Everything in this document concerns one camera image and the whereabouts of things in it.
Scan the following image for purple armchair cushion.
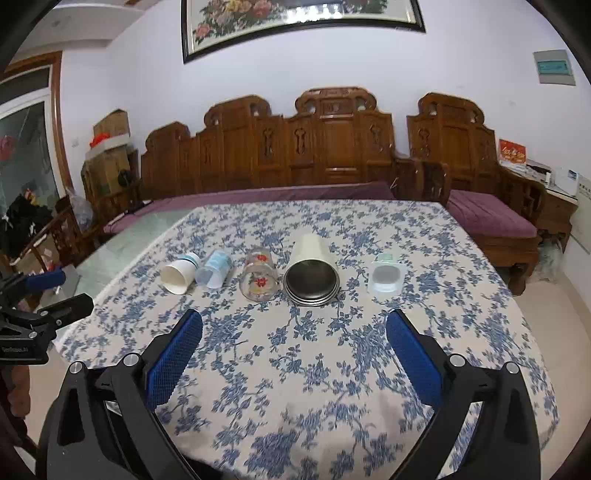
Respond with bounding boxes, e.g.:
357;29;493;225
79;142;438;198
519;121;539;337
447;190;537;238

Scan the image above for cream steel tumbler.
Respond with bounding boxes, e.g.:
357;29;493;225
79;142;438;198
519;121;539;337
283;233;341;307

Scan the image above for translucent blue plastic cup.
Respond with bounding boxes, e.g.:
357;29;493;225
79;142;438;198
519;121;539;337
195;249;232;290

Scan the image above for framed floral painting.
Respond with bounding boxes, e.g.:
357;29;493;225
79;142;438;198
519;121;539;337
180;0;426;63

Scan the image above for red gift box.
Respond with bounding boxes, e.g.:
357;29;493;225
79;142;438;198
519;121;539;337
499;139;527;165

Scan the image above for wall electrical panel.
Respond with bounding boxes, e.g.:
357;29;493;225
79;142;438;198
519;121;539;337
533;50;576;86

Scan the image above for blue floral tablecloth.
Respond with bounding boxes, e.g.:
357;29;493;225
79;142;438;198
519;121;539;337
56;201;559;479

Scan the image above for carved wooden armchair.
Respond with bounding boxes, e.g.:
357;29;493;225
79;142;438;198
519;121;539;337
407;92;540;295

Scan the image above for white blue paper cup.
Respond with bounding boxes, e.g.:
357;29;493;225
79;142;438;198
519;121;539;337
160;252;200;295

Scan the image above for glass door wooden frame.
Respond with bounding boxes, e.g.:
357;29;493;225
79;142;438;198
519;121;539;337
1;51;73;259

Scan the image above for white box on table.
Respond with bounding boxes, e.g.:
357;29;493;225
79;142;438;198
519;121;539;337
550;167;579;197

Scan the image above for wooden chair left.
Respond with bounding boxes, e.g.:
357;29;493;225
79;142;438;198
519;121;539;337
1;195;102;275

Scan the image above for purple sofa cushion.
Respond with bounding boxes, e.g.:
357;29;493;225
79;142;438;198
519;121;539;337
103;181;394;235

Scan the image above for glass cup red pattern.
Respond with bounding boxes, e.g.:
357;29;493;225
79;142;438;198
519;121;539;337
239;247;280;302

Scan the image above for small clear green cup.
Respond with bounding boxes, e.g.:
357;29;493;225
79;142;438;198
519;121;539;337
368;253;407;297

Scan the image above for wooden side table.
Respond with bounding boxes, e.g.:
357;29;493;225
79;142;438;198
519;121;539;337
500;165;578;251

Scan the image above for stacked cardboard boxes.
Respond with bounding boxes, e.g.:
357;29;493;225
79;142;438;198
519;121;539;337
81;109;136;205

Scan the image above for white wall radiator panel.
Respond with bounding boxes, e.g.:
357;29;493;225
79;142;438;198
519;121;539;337
571;175;591;254

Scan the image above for carved wooden sofa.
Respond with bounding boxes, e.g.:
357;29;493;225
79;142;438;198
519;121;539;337
108;87;436;222

